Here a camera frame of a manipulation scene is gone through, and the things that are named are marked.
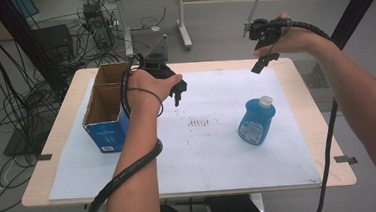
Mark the grey tape piece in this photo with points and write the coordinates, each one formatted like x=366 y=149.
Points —
x=44 y=156
x=345 y=159

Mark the white background desk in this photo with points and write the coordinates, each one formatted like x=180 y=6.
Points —
x=181 y=19

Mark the person's right leg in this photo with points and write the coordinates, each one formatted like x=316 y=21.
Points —
x=233 y=209

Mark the black box on floor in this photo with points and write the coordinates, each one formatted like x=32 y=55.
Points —
x=54 y=40

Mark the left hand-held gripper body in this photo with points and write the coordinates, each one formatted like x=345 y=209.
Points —
x=156 y=59

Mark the person's right hand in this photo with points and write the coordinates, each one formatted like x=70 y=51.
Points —
x=300 y=41

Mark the dark floor mat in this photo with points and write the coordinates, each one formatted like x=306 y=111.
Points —
x=311 y=77

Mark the black floor plate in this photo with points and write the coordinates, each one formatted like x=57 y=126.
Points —
x=18 y=144

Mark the white table mat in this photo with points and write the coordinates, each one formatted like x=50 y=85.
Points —
x=213 y=157

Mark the blue plastic bottle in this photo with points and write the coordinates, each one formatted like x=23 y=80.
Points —
x=255 y=121

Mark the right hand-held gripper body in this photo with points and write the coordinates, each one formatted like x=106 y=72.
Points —
x=261 y=30

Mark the blue cardboard box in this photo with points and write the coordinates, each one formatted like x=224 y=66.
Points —
x=106 y=131

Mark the person's left hand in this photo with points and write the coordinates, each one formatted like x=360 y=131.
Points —
x=143 y=89

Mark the white table leg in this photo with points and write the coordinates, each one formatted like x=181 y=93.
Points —
x=258 y=203

